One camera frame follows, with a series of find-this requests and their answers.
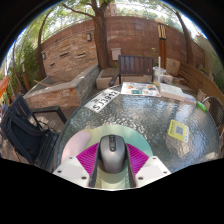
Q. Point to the white printed plate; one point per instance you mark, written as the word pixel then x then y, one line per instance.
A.
pixel 101 100

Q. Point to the pale wall mailbox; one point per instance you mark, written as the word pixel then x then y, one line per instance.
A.
pixel 116 54

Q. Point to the thin leaning tree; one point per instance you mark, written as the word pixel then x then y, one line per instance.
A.
pixel 40 56

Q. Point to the white planter box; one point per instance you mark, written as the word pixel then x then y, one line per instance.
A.
pixel 167 79

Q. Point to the colourful open magazine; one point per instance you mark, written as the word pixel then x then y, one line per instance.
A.
pixel 140 89

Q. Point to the thick forked tree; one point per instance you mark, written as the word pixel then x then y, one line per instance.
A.
pixel 101 40

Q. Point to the grey and black computer mouse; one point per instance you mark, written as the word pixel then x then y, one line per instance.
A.
pixel 112 155

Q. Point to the slim straight tree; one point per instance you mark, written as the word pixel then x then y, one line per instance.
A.
pixel 187 43

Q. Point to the wooden garden lamp post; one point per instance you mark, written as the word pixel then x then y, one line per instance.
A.
pixel 162 43

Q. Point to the dark wooden chair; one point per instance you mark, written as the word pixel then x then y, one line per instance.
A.
pixel 135 65

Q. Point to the low stone plinth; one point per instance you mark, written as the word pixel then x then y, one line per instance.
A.
pixel 105 80

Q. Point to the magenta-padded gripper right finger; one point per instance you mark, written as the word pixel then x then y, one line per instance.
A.
pixel 140 160

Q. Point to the curved wooden bench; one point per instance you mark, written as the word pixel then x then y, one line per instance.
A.
pixel 196 78

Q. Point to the stone raised planter bed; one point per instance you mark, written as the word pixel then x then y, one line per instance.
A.
pixel 56 91

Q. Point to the yellow square card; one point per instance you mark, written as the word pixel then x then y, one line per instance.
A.
pixel 178 130

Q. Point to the green marker tube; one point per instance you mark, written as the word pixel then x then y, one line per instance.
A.
pixel 201 106

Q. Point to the pale stone block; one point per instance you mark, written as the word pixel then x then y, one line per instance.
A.
pixel 173 66

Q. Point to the wall lamp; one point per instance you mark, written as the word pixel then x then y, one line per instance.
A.
pixel 43 55
pixel 89 37

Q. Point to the black slatted chair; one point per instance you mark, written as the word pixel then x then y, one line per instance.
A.
pixel 26 136

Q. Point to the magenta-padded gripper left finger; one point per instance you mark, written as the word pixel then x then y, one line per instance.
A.
pixel 83 160

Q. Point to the flat pale packet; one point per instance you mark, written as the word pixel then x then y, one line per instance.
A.
pixel 190 98

